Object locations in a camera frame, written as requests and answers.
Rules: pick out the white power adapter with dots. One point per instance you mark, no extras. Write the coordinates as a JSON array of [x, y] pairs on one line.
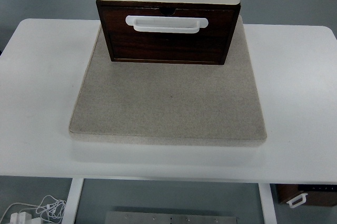
[[20, 218]]

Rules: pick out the white drawer handle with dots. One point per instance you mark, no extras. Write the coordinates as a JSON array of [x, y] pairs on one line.
[[162, 24]]

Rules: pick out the white handle on box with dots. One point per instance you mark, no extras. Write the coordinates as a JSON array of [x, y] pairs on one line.
[[297, 201]]

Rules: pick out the white table leg left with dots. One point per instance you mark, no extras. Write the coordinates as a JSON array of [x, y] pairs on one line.
[[72, 201]]

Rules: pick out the white table leg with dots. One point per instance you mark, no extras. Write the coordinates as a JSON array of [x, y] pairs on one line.
[[72, 201], [267, 203]]

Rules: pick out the beige fabric pad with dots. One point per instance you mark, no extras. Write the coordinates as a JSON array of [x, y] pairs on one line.
[[170, 104]]

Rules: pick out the brown wooden box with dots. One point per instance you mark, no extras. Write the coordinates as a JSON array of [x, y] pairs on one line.
[[323, 195]]

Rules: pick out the white table leg right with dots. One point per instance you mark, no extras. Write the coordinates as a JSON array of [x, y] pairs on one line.
[[267, 203]]

